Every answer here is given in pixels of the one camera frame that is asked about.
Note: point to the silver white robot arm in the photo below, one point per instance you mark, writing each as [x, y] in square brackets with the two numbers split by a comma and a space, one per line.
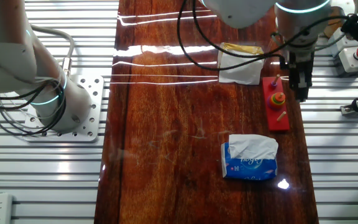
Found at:
[8, 56]

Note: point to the red Hanoi base with pegs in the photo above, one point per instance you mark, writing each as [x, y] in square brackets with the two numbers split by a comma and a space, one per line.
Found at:
[273, 124]

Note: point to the grey control box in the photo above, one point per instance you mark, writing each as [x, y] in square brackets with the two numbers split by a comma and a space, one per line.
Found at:
[337, 43]

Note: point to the emergency stop button box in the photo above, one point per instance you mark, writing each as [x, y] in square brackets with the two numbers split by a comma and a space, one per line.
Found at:
[350, 60]

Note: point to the blue tissue pack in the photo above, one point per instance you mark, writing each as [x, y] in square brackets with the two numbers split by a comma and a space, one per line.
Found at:
[247, 169]

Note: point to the gold tissue pack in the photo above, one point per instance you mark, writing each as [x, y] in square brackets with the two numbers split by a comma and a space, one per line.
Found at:
[238, 70]

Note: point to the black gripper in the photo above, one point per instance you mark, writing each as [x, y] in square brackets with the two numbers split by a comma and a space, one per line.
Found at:
[302, 67]

